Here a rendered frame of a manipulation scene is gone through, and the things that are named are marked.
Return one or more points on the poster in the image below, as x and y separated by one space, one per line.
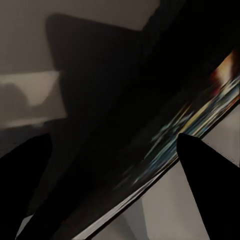
188 84

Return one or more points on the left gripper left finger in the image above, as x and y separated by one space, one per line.
20 173

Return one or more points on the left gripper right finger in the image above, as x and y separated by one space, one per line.
215 184

